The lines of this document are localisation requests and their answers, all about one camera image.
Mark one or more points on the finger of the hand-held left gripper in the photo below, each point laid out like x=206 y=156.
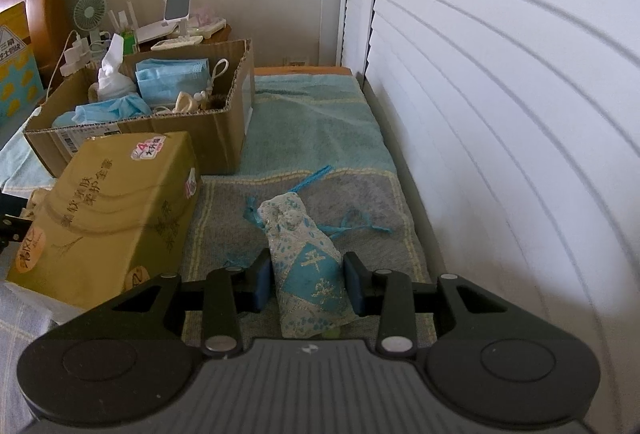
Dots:
x=12 y=224

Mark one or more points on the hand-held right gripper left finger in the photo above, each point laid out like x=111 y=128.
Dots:
x=261 y=284

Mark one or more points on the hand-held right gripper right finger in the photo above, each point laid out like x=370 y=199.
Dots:
x=354 y=284

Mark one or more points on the blue patterned sachet bag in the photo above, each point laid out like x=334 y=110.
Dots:
x=305 y=264

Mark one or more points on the yellow tissue pack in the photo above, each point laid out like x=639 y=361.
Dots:
x=110 y=219

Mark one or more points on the brown cardboard box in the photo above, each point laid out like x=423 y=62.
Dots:
x=210 y=144

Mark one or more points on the grey checked cloth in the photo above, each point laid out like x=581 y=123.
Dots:
x=25 y=354

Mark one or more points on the crumpled blue face mask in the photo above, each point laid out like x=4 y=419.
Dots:
x=115 y=109

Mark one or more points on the yellow duck print bag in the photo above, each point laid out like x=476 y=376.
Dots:
x=15 y=64

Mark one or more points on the white charger plug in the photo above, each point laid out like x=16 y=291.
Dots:
x=75 y=57

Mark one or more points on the white tissue in box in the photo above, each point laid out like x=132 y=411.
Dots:
x=112 y=74

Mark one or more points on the beige small trinket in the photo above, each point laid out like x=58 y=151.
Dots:
x=187 y=102

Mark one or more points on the stack of blue face masks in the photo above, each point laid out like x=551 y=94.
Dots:
x=170 y=77

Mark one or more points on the small green bottle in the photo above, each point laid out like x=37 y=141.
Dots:
x=130 y=42

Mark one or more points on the small green desk fan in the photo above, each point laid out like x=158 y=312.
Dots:
x=91 y=12

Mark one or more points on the white router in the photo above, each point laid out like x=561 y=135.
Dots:
x=150 y=33

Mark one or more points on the white remote control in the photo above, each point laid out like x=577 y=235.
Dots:
x=175 y=44

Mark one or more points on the white window blinds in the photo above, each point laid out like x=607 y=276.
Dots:
x=500 y=89

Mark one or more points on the wooden nightstand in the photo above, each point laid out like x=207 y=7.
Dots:
x=220 y=37

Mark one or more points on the white phone stand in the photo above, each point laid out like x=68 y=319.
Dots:
x=177 y=7

